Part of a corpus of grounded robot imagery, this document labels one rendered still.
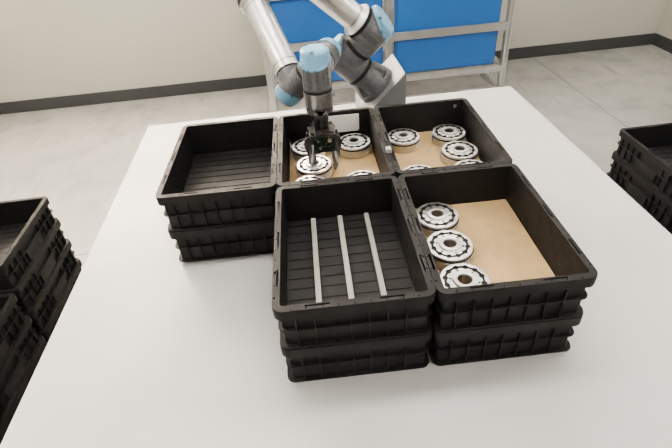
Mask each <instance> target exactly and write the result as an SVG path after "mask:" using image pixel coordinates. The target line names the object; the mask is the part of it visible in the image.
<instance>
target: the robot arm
mask: <svg viewBox="0 0 672 448"><path fill-rule="evenodd" d="M236 1H237V4H238V6H239V8H240V10H241V12H242V13H243V14H244V15H247V17H248V19H249V21H250V23H251V25H252V27H253V29H254V31H255V34H256V36H257V38H258V40H259V42H260V44H261V46H262V48H263V50H264V52H265V54H266V56H267V58H268V60H269V62H270V64H271V66H272V69H273V71H274V73H275V75H276V77H277V79H278V81H279V84H278V85H277V87H276V88H275V95H276V97H277V98H278V100H279V101H280V102H281V103H283V104H284V105H286V106H289V107H290V106H294V105H296V104H297V103H298V102H299V101H301V100H302V99H303V98H304V102H305V106H306V111H307V113H308V114H309V115H310V116H311V121H312V122H314V123H310V126H308V130H309V132H306V137H305V141H304V144H305V149H306V151H307V154H308V159H309V162H310V165H311V166H312V168H313V165H316V164H317V163H316V161H317V156H316V154H317V153H322V152H331V153H332V155H331V156H332V159H333V166H334V169H335V170H336V169H337V167H338V165H339V160H340V148H341V138H340V135H339V133H338V130H337V129H335V125H334V124H333V123H332V121H329V116H328V114H329V113H331V112H332V111H333V97H332V96H335V92H332V77H331V73H332V71H335V72H336V73H337V74H338V75H339V76H341V77H342V78H343V79H344V80H346V81H347V82H348V83H349V84H351V85H352V86H353V88H354V89H355V91H356V93H357V94H358V96H359V97H360V99H361V100H363V101H364V102H365V103H368V102H371V101H373V100H374V99H376V98H377V97H378V96H379V95H380V94H381V93H382V92H383V91H384V89H385V88H386V87H387V85H388V83H389V81H390V79H391V76H392V72H391V70H390V69H389V68H388V67H387V66H385V65H382V64H379V63H377V62H374V61H372V60H371V59H370V57H371V56H373V55H374V54H375V53H376V52H377V51H378V50H379V49H380V48H381V47H382V46H383V45H384V44H385V43H387V42H388V40H389V39H390V38H391V37H392V36H393V35H394V27H393V25H392V23H391V21H390V19H389V18H388V16H387V15H386V13H385V12H384V11H383V10H382V8H381V7H379V6H378V5H374V6H372V8H371V7H369V6H368V5H367V4H361V5H360V4H358V3H357V2H356V1H355V0H310V1H311V2H313V3H314V4H315V5H316V6H318V7H319V8H320V9H322V10H323V11H324V12H325V13H327V14H328V15H329V16H331V17H332V18H333V19H335V20H336V21H337V22H338V23H340V24H341V25H342V26H344V30H345V33H346V35H345V36H344V34H341V33H340V34H338V35H337V36H336V37H335V38H334V39H332V38H328V37H326V38H322V39H321V40H319V41H318V42H317V43H316V44H309V45H306V46H304V47H302V48H301V50H300V61H299V62H298V60H297V58H296V56H295V54H294V52H293V50H292V48H291V46H290V44H289V42H288V41H287V39H286V37H285V35H284V33H283V31H282V29H281V27H280V25H279V23H278V21H277V19H276V17H275V15H274V13H273V11H272V9H271V7H270V5H269V3H270V0H236Z"/></svg>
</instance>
